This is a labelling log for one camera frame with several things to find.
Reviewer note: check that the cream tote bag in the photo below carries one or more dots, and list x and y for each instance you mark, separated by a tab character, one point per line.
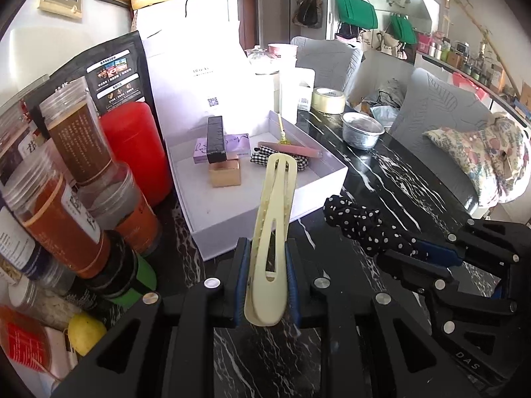
379	41

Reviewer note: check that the red container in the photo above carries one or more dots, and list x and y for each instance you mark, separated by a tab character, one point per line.
132	149

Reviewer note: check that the gold box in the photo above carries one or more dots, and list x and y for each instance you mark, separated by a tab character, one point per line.
224	176

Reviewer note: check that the dark hanging bag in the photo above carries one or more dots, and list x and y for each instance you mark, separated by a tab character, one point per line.
309	8

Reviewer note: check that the brown door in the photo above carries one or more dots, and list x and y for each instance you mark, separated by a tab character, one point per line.
244	16

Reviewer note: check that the white fridge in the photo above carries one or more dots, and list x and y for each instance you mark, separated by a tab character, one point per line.
166	12

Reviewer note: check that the printed pillow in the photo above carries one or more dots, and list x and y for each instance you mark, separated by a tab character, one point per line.
489	153

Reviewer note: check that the black pouch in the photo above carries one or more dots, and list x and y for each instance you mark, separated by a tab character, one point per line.
116	62

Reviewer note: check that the clear tape roll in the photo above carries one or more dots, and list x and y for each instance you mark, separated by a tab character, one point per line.
327	101

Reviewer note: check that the white tissue box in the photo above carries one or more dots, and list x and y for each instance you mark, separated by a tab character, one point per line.
306	91

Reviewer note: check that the green bottle black lid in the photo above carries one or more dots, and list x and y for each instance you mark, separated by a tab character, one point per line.
124	273

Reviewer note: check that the black polka dot scrunchie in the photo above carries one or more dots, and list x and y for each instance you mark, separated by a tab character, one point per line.
365	228

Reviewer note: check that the lemon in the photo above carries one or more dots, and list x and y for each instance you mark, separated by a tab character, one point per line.
87	333

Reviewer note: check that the pile of plastic bags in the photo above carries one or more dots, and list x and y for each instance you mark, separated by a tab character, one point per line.
381	103

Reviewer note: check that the purple box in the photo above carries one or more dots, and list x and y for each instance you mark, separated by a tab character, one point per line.
238	145

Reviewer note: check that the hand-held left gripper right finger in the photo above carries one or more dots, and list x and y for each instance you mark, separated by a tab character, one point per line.
292	288

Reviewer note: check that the large green tote bag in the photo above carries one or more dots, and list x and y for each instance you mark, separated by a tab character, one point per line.
356	12

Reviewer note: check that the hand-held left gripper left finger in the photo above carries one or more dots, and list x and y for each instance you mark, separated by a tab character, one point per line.
242	284

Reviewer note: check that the metal bowl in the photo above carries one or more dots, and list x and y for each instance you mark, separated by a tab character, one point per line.
361	134

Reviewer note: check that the pink paper cups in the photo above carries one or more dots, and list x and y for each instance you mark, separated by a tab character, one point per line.
284	52

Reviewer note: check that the black slim box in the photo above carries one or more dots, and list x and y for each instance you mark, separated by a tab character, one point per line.
216	141

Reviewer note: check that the jar navy label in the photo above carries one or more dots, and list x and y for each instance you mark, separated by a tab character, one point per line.
25	248

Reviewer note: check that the jar with orange contents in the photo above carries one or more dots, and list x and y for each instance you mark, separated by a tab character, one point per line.
54	224

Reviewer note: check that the white gift box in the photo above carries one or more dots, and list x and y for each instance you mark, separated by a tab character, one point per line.
186	199

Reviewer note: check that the tall jar brown label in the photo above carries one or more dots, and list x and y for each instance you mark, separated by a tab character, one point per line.
79	137

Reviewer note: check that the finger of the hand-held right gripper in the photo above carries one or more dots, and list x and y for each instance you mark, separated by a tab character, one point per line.
439	253
415	271

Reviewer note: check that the pale yellow hair clip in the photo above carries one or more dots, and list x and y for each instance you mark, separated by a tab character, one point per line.
265	290

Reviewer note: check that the pink plastic bag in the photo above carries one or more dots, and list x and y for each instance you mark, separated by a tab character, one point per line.
468	85

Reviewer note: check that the black white gingham scrunchie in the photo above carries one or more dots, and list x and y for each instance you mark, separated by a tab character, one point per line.
259	159

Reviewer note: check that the grey leaf-patterned chair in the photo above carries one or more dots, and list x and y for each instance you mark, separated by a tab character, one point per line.
327	62
435	107

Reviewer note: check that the row of bottles and jars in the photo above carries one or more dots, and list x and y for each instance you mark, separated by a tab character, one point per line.
468	62

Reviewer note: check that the cream jar clear lid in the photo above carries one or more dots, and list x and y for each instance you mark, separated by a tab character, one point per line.
263	60

